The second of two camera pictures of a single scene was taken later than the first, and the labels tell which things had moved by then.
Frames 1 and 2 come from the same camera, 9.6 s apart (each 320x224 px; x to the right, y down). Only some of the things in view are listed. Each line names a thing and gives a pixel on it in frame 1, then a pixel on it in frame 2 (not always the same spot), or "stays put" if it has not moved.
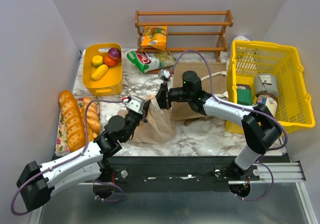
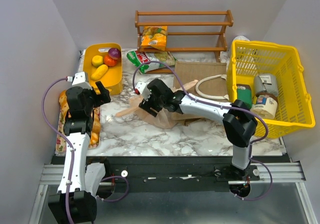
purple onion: x=114 y=53 stays put
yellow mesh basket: x=248 y=59 stays put
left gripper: x=145 y=110 -> x=97 y=97
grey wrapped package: x=265 y=82 stays put
